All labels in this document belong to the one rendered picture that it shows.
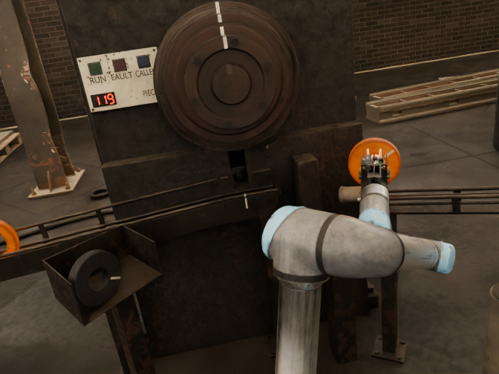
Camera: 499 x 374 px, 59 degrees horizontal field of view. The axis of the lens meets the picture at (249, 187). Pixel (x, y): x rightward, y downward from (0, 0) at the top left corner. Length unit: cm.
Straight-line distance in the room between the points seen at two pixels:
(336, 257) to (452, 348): 124
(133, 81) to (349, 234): 101
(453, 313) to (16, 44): 363
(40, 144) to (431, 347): 346
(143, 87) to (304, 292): 97
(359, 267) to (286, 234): 15
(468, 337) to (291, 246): 131
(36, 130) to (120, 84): 272
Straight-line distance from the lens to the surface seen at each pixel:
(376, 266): 83
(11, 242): 173
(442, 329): 207
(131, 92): 159
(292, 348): 94
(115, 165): 162
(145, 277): 141
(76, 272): 129
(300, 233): 83
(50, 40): 778
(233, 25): 140
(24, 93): 421
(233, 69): 135
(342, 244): 79
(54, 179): 436
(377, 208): 114
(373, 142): 139
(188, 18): 143
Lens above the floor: 133
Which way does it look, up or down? 22 degrees down
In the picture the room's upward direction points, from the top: 8 degrees counter-clockwise
